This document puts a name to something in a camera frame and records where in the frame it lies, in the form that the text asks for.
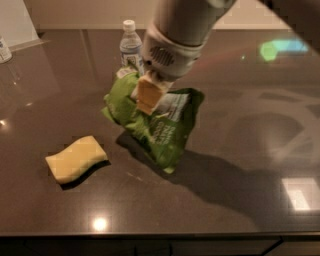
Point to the clear plastic water bottle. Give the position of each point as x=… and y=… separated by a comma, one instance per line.
x=130, y=46

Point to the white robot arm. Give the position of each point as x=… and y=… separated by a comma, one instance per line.
x=180, y=29

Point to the white container at left edge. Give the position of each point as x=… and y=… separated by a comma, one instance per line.
x=5, y=53

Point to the green rice chip bag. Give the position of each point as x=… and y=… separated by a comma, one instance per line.
x=162, y=135

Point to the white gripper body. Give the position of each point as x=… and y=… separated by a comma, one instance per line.
x=171, y=61

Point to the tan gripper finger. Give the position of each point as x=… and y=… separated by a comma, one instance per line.
x=134, y=94
x=148, y=95

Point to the yellow sponge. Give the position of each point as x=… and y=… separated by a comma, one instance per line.
x=71, y=163

